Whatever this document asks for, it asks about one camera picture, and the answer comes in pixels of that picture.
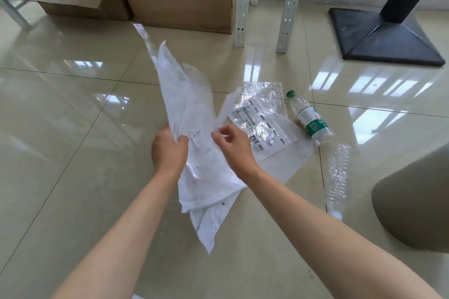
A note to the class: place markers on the person's right thumb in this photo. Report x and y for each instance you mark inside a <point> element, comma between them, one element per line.
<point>220,141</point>

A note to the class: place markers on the person's left forearm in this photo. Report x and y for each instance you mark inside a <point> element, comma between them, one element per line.
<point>122,239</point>

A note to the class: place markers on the person's right hand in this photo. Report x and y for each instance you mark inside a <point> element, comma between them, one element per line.
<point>238,153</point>

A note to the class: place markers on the person's right forearm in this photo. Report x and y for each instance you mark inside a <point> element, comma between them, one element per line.
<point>333,249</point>

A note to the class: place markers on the person's left thumb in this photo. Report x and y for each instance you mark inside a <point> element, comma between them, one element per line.
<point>183,143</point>

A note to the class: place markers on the clear labelled plastic bag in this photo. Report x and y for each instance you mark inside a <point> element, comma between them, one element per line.
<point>266,123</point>

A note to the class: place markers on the white plastic packing sheet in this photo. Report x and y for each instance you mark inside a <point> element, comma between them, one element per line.
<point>291,160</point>

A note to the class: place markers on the white metal frame leg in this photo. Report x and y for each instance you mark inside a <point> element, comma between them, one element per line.
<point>15,13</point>

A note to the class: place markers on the clear crushed plastic bottle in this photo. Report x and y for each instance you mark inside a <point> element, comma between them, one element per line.
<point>338,176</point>

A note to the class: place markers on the green label plastic bottle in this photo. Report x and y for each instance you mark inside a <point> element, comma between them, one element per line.
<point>310,120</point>

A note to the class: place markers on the person's left hand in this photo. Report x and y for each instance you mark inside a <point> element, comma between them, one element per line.
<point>168,153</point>

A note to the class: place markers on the white plastic packing bag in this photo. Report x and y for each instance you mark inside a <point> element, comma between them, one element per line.
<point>182,99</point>

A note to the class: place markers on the white perforated metal shelf post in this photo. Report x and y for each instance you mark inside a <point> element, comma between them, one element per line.
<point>289,11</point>
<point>242,4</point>

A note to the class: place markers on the black square table base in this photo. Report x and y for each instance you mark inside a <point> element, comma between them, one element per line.
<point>386,41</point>

